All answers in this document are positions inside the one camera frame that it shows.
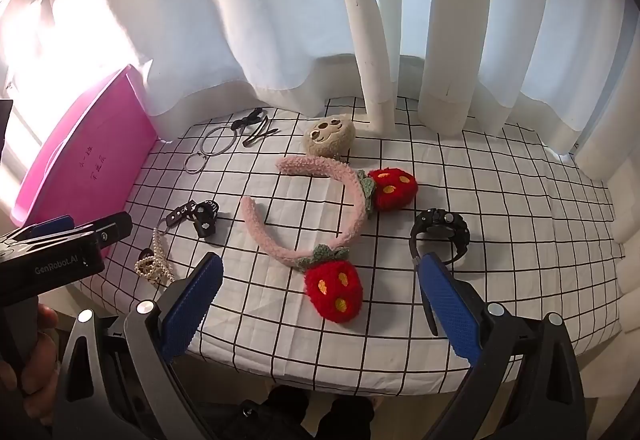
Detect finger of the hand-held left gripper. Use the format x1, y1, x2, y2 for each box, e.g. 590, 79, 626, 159
50, 212, 134, 249
0, 215, 77, 245

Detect pearl chain bracelet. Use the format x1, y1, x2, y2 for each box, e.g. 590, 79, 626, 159
135, 222, 177, 289

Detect pink strawberry headband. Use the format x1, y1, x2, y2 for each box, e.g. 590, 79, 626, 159
240, 155, 419, 323

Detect black wrist watch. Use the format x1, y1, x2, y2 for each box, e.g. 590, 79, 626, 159
408, 208, 471, 267

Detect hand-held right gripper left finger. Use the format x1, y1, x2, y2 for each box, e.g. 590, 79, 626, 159
52, 252, 224, 440

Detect person's dark pants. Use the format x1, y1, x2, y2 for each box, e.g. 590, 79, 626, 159
192, 384, 377, 440

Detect large metal ring bracelet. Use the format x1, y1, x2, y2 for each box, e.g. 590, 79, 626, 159
199, 126, 236, 156

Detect white pillow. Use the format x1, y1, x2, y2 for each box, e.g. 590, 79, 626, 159
0, 0, 640, 241

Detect person's left hand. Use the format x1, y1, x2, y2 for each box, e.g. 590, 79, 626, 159
0, 305, 62, 403

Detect beige sloth plush clip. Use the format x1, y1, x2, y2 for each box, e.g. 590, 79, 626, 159
302, 116, 357, 159

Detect white black-grid cloth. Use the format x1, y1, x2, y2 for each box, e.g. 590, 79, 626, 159
75, 94, 627, 397

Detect pink plastic bin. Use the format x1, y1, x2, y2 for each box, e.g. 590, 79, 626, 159
10, 64, 162, 261

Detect black hair tie bundle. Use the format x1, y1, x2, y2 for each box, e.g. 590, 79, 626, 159
230, 108, 269, 131

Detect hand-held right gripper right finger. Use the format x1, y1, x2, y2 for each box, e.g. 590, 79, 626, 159
417, 252, 588, 440

